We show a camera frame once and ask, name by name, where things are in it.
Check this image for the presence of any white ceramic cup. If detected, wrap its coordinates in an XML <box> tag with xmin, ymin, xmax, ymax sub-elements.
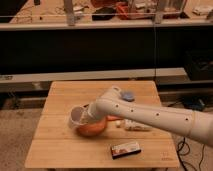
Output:
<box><xmin>68</xmin><ymin>106</ymin><xmax>91</xmax><ymax>129</ymax></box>

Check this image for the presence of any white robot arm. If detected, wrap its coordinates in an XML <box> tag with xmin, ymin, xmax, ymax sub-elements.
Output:
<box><xmin>88</xmin><ymin>86</ymin><xmax>213</xmax><ymax>148</ymax></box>

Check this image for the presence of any orange ceramic bowl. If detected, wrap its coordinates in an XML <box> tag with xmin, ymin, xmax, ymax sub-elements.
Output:
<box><xmin>76</xmin><ymin>117</ymin><xmax>107</xmax><ymax>137</ymax></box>

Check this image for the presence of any blue round object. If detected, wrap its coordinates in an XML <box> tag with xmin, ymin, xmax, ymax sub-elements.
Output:
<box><xmin>121</xmin><ymin>91</ymin><xmax>135</xmax><ymax>102</ymax></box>

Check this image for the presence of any red and white box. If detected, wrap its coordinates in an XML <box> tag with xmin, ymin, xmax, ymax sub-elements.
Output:
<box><xmin>110</xmin><ymin>141</ymin><xmax>141</xmax><ymax>159</ymax></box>

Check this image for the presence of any black object on bench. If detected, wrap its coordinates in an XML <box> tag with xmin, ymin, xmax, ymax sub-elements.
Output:
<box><xmin>92</xmin><ymin>7</ymin><xmax>116</xmax><ymax>21</ymax></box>

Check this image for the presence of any wooden table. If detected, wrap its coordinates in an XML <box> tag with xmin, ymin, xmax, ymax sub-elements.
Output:
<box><xmin>25</xmin><ymin>81</ymin><xmax>179</xmax><ymax>169</ymax></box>

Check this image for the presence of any red tool on bench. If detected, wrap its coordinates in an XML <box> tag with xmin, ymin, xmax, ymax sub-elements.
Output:
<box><xmin>116</xmin><ymin>2</ymin><xmax>135</xmax><ymax>20</ymax></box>

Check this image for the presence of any black box on shelf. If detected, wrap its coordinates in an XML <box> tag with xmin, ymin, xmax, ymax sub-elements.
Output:
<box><xmin>184</xmin><ymin>49</ymin><xmax>213</xmax><ymax>81</ymax></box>

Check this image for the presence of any black cable on floor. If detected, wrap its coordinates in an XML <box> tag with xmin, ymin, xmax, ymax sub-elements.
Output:
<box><xmin>175</xmin><ymin>135</ymin><xmax>207</xmax><ymax>171</ymax></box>

